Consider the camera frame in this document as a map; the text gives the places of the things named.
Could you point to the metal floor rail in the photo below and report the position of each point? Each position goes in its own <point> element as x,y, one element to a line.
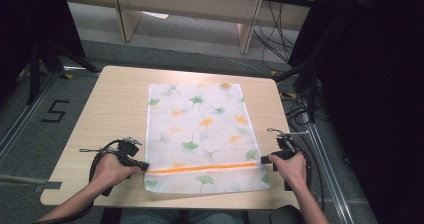
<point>23,117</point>
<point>328,177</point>

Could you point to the light wooden desk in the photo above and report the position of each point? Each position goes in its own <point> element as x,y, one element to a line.
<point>186,7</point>

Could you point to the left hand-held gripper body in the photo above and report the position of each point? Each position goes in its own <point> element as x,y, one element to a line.
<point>128,149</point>

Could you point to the person's right hand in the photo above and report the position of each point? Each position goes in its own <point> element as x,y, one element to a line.
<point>293,170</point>

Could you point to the black tripod stand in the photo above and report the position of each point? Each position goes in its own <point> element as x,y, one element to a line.
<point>35,70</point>
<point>311,84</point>

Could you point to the black curtain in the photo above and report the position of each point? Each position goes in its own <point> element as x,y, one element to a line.
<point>373,84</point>
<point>30,17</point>

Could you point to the white leaf-print mesh laundry bag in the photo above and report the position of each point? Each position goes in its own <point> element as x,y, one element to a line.
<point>200,134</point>

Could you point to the grey tape strip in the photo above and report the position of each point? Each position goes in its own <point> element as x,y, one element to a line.
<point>48,185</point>

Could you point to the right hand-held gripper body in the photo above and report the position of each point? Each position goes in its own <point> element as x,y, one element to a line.
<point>286,145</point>

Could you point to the person's left hand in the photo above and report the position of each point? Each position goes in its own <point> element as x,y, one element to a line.
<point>110,170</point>

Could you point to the person's legs in jeans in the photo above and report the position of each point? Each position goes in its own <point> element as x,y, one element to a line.
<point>150,217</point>

